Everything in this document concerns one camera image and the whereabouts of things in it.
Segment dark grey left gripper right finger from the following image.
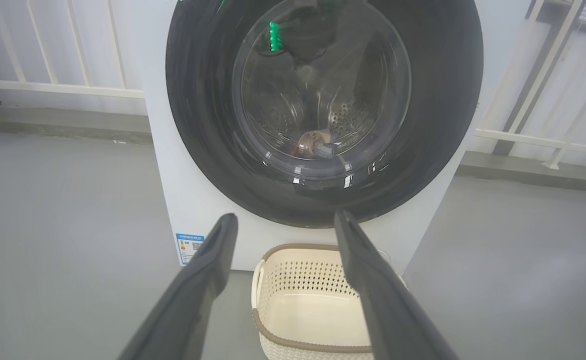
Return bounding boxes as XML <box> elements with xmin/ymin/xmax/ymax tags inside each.
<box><xmin>334</xmin><ymin>210</ymin><xmax>459</xmax><ymax>360</ymax></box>

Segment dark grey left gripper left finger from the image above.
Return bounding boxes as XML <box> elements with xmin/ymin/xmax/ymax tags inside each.
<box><xmin>118</xmin><ymin>213</ymin><xmax>239</xmax><ymax>360</ymax></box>

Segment round black glass washer door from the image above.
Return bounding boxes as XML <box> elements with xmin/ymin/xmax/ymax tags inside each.
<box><xmin>165</xmin><ymin>0</ymin><xmax>485</xmax><ymax>229</ymax></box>

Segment orange cream cartoon print garment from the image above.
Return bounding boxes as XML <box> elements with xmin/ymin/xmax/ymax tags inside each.
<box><xmin>293</xmin><ymin>131</ymin><xmax>324</xmax><ymax>158</ymax></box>

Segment cream perforated laundry basket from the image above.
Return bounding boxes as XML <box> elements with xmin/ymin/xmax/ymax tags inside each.
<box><xmin>251</xmin><ymin>243</ymin><xmax>409</xmax><ymax>360</ymax></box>

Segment white front-load washing machine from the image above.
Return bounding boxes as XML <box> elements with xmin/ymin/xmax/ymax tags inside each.
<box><xmin>140</xmin><ymin>0</ymin><xmax>531</xmax><ymax>276</ymax></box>

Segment blue energy label sticker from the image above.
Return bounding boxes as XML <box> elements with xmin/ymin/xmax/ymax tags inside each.
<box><xmin>175</xmin><ymin>232</ymin><xmax>206</xmax><ymax>267</ymax></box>

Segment white metal railing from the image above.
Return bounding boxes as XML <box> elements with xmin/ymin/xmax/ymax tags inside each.
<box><xmin>0</xmin><ymin>0</ymin><xmax>146</xmax><ymax>108</ymax></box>
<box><xmin>473</xmin><ymin>0</ymin><xmax>586</xmax><ymax>171</ymax></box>

